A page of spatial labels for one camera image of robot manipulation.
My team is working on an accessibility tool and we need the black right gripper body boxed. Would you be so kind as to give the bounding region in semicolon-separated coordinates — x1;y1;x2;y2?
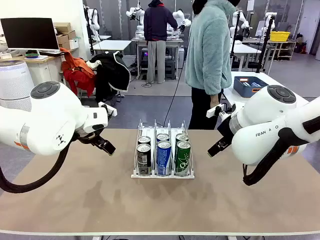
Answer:
216;117;237;148

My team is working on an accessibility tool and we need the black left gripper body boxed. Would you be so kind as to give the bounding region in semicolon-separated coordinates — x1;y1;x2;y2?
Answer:
74;131;110;150

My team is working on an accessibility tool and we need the blue plastic bin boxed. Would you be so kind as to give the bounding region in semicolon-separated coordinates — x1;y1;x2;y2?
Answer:
233;76;269;98

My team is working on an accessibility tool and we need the person's right forearm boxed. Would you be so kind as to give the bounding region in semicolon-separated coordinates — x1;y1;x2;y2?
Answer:
208;57;232;97

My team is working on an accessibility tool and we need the white clear can dispenser rack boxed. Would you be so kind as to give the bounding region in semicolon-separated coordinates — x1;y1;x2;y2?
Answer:
130;118;195;180

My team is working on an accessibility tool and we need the person's right hand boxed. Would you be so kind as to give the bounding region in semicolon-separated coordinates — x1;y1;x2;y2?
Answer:
209;94;221;109

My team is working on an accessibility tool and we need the black coat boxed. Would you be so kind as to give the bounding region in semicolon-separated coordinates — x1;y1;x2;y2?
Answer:
89;51;132;103

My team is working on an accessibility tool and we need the orange jacket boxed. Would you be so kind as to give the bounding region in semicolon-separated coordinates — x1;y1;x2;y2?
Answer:
59;47;97;98

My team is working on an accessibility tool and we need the large white table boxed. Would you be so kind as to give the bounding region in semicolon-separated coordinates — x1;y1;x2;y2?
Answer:
222;71;311;106

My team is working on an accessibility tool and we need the person in teal fleece jacket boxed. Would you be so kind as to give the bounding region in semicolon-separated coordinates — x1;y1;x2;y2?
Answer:
184;0;241;130

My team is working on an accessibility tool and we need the white desk cabinet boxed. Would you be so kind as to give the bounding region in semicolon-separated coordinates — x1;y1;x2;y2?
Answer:
24;53;67;87

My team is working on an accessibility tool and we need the white background table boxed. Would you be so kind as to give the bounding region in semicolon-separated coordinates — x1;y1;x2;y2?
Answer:
229;43;262;72
92;39;132;55

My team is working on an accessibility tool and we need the black computer tower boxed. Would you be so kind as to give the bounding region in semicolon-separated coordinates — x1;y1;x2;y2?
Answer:
140;48;151;72

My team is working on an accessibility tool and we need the grey background workbench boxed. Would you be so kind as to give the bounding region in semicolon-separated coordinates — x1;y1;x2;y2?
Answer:
131;37;185;81

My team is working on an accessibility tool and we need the wooden shelf table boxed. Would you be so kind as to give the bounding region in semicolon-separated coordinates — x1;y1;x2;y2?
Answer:
267;39;297;61

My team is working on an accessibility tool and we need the white air purifier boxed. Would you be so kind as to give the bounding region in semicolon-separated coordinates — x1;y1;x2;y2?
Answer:
0;59;35;112

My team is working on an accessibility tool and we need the yellow plastic crate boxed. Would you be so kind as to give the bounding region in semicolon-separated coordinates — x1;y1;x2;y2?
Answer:
269;31;292;42

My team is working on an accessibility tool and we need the black computer monitor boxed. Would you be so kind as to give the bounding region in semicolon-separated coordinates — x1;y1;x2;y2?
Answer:
0;17;60;52

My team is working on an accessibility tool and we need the person in dark hoodie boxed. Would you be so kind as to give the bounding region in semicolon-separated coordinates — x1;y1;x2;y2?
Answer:
143;0;179;85

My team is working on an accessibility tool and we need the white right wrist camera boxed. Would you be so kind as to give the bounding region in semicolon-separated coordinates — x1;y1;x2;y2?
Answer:
206;104;225;118

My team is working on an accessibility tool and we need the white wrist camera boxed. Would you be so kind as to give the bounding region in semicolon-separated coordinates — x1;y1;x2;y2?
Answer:
206;104;225;118
98;101;118;117

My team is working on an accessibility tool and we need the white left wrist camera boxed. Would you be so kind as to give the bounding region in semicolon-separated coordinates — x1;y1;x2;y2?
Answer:
98;101;118;117

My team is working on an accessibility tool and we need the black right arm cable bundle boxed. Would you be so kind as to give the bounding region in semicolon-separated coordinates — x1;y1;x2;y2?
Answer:
242;116;320;187

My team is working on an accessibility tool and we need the thin black floor cable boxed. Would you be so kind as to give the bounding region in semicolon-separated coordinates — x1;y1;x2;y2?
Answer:
163;59;187;127

